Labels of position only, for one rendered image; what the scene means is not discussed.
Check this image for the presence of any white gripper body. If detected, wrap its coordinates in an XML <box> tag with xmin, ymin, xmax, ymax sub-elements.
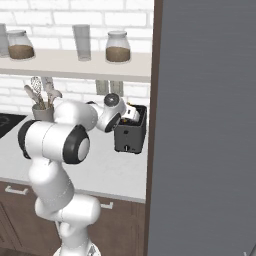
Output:
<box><xmin>128</xmin><ymin>104</ymin><xmax>142</xmax><ymax>123</ymax></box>

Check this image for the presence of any dark grey toaster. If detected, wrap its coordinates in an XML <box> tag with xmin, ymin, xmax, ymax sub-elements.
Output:
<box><xmin>113</xmin><ymin>104</ymin><xmax>148</xmax><ymax>155</ymax></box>

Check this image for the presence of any brown side panel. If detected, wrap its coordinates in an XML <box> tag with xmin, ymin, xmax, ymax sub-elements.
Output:
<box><xmin>143</xmin><ymin>0</ymin><xmax>165</xmax><ymax>256</ymax></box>

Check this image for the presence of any glass jar with brown filling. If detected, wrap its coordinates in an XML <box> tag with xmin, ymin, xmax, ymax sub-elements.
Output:
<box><xmin>6</xmin><ymin>29</ymin><xmax>36</xmax><ymax>61</ymax></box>
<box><xmin>105</xmin><ymin>30</ymin><xmax>132</xmax><ymax>64</ymax></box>

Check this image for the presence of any grey fridge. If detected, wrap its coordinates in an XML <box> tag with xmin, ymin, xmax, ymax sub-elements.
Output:
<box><xmin>147</xmin><ymin>0</ymin><xmax>256</xmax><ymax>256</ymax></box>

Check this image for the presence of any wooden spatula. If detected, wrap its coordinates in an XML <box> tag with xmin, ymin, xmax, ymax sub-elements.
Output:
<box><xmin>44</xmin><ymin>82</ymin><xmax>63</xmax><ymax>108</ymax></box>

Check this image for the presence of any grey utensil pot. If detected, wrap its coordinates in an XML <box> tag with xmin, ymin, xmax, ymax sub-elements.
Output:
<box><xmin>31</xmin><ymin>102</ymin><xmax>56</xmax><ymax>123</ymax></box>

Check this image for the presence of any brown drawer front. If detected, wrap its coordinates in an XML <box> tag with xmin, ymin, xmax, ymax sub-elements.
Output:
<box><xmin>87</xmin><ymin>195</ymin><xmax>147</xmax><ymax>256</ymax></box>
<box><xmin>0</xmin><ymin>180</ymin><xmax>40</xmax><ymax>209</ymax></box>

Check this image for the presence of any slotted spoon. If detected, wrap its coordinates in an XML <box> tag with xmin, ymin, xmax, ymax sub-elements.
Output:
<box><xmin>30</xmin><ymin>76</ymin><xmax>47</xmax><ymax>110</ymax></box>

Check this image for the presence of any wooden spoon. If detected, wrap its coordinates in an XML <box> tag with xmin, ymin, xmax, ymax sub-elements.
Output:
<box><xmin>23</xmin><ymin>84</ymin><xmax>42</xmax><ymax>110</ymax></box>

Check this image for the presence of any black hob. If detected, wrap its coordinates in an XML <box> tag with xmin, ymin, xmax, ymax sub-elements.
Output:
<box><xmin>0</xmin><ymin>112</ymin><xmax>28</xmax><ymax>140</ymax></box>

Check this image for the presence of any brown cupboard door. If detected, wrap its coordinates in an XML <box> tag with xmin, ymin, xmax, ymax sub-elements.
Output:
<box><xmin>0</xmin><ymin>202</ymin><xmax>63</xmax><ymax>256</ymax></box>

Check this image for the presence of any grey wall socket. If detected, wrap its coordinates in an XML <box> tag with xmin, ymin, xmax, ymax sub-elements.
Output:
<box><xmin>95</xmin><ymin>79</ymin><xmax>110</xmax><ymax>96</ymax></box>
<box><xmin>109</xmin><ymin>80</ymin><xmax>125</xmax><ymax>98</ymax></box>

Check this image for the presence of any pale wall shelf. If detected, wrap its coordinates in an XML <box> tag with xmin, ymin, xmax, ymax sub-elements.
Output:
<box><xmin>0</xmin><ymin>48</ymin><xmax>153</xmax><ymax>84</ymax></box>

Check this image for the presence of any white drawer handle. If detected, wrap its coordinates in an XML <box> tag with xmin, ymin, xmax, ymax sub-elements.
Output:
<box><xmin>99</xmin><ymin>201</ymin><xmax>115</xmax><ymax>211</ymax></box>
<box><xmin>4</xmin><ymin>185</ymin><xmax>30</xmax><ymax>196</ymax></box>

